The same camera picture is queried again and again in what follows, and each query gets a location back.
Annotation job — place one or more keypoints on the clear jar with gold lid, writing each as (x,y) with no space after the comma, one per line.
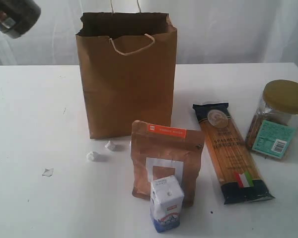
(275,122)

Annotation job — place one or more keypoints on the dark can with pull-tab lid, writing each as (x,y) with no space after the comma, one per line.
(17,17)

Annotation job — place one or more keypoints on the brown paper shopping bag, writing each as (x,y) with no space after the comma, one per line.
(127,66)

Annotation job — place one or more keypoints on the brown kraft stand-up pouch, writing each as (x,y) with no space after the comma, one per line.
(159,151)

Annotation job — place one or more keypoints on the crumpled white paper ball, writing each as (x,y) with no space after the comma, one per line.
(93,156)
(110,145)

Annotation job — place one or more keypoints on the small white blue carton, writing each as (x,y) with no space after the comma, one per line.
(166,198)

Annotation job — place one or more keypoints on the white backdrop curtain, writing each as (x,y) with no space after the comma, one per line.
(209,31)

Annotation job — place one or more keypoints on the spaghetti packet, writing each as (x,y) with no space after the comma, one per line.
(235,168)

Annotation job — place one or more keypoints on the small clear plastic scrap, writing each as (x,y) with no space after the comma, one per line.
(48,172)

